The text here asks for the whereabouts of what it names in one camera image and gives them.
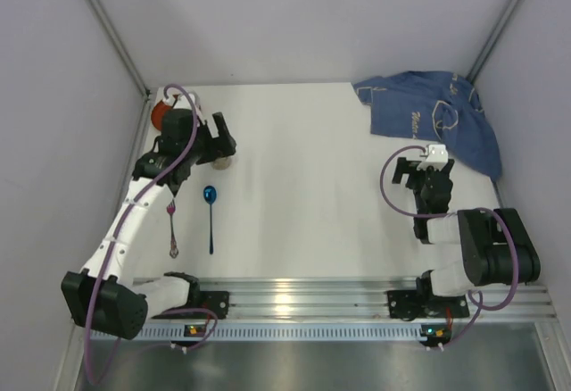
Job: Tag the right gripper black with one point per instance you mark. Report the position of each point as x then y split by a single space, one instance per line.
419 174

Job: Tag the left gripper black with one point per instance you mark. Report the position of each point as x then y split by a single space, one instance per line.
213 139

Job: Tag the small beige cup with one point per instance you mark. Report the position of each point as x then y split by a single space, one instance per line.
222 163

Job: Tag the red round plate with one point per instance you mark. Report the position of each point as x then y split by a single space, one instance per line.
157 114

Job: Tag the blue cloth placemat fish print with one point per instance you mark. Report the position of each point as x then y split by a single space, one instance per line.
435 106

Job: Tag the blue metallic spoon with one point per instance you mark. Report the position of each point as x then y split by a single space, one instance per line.
210 196

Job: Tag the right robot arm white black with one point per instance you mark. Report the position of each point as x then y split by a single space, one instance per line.
494 245

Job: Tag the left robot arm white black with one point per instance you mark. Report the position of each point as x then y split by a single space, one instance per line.
127 282

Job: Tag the pink purple fork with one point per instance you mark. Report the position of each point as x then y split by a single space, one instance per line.
171 209

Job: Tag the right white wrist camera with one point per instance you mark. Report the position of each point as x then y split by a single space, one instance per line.
436 154

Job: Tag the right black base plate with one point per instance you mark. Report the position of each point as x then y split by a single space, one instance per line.
409 305

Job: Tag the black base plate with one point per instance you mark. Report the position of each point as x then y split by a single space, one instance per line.
214 304
409 305

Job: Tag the aluminium mounting rail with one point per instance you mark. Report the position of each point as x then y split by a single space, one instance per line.
356 300

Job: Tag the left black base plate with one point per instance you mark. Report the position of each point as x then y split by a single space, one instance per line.
214 304

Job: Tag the left aluminium corner post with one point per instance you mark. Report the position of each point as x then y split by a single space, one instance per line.
109 30

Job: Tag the aluminium corner post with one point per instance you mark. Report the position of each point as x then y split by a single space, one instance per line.
109 30
499 27

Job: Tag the perforated grey cable duct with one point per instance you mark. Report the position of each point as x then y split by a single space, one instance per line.
295 332

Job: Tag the right aluminium corner post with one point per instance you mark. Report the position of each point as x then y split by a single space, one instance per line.
499 27

